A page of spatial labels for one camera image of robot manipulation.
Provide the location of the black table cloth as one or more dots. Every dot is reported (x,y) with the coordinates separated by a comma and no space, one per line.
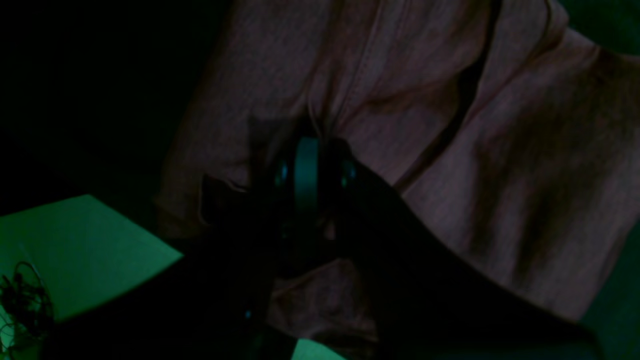
(74,79)

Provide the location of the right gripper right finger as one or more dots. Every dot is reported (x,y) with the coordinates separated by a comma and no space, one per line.
(426,302)

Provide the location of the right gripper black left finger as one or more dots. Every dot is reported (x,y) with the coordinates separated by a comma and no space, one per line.
(211,304)

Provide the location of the maroon long-sleeve T-shirt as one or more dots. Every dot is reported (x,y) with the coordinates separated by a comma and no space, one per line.
(511,136)

